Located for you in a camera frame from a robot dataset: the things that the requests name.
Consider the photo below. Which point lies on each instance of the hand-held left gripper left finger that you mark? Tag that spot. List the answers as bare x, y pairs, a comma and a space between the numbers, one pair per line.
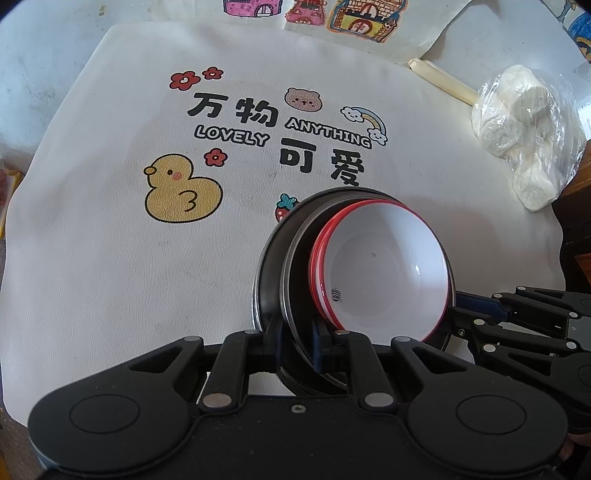
272, 346

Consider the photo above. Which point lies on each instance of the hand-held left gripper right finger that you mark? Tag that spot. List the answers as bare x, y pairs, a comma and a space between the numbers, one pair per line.
317, 350

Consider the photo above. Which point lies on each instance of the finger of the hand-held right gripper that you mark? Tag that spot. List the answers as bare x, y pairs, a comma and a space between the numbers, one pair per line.
475, 302
466, 325

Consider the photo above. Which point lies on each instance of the large steel plate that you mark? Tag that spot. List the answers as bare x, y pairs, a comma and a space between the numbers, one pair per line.
253, 300

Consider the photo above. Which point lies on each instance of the deep steel bowl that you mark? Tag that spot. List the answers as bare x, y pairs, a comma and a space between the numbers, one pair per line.
298, 277

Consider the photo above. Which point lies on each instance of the printed cream table mat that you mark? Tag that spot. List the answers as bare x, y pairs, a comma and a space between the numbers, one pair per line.
115, 277

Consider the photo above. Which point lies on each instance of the plastic bag of white buns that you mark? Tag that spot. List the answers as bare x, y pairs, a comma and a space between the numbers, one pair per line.
521, 134

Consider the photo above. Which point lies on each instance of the rolled white paper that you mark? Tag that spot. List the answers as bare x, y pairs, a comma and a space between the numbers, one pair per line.
443, 81

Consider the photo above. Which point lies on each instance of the teddy bear cartoon drawing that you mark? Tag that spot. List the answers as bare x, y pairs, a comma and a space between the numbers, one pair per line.
577, 32

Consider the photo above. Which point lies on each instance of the white foam box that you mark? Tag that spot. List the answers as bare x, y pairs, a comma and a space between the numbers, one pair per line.
14, 182

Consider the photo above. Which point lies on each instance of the coloured houses drawing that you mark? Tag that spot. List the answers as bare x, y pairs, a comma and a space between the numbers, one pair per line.
351, 18

